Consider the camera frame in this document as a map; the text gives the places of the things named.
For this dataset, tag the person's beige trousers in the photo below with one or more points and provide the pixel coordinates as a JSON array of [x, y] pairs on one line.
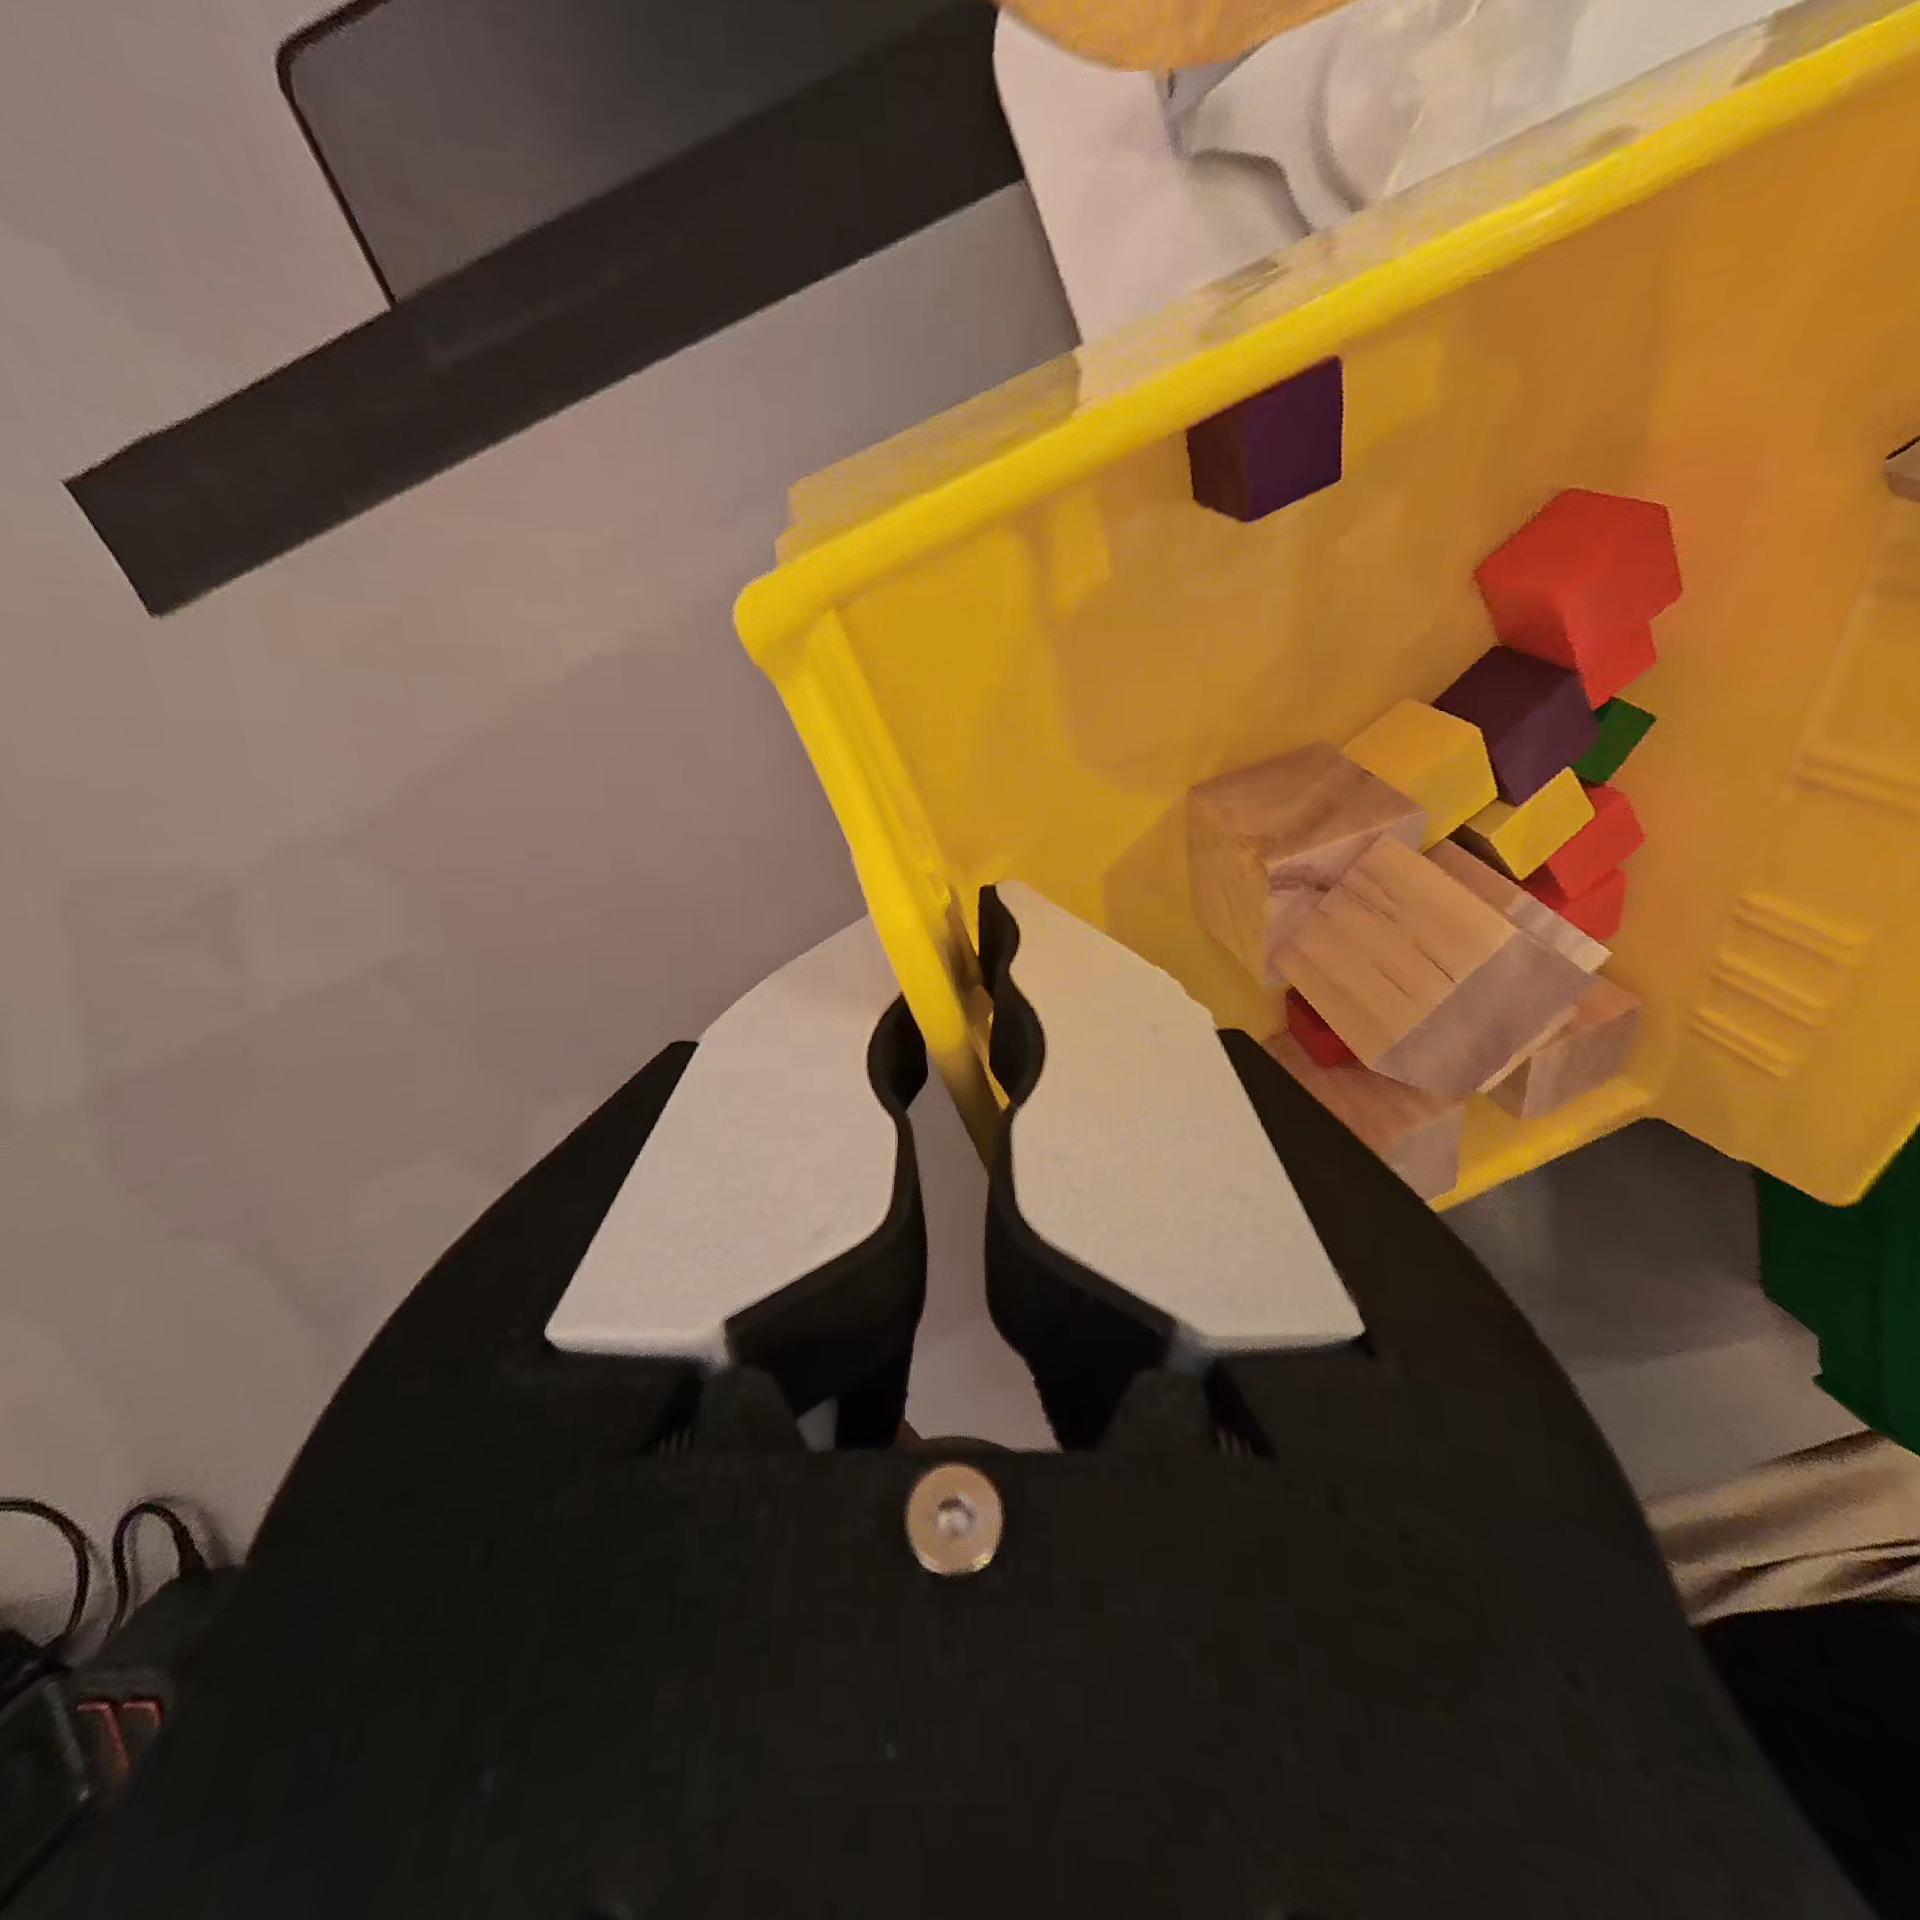
[[1799, 1530]]

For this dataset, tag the dark grey table mat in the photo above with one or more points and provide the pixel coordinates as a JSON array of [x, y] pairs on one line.
[[600, 150]]

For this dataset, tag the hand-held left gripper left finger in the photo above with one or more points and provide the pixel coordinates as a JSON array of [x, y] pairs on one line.
[[751, 1185]]

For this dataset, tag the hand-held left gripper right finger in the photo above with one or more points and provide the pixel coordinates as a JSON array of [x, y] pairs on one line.
[[1171, 1185]]

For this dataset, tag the person's dark upper clothing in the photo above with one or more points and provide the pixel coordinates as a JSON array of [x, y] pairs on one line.
[[1829, 1770]]

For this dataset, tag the black device with red stripes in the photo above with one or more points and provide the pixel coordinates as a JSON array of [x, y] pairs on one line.
[[112, 1734]]

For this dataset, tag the wooden display board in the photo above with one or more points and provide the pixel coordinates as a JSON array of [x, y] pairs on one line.
[[1125, 31]]

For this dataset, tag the pile of wooden cubes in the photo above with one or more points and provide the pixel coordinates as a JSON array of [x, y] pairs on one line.
[[1395, 961]]

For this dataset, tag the yellow plastic box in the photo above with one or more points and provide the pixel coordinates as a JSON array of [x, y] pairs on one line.
[[1049, 675]]

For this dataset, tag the white board stand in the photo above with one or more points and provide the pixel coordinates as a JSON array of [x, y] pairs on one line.
[[1276, 166]]

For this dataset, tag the green plastic box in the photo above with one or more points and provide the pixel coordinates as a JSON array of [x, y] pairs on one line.
[[1860, 1290]]

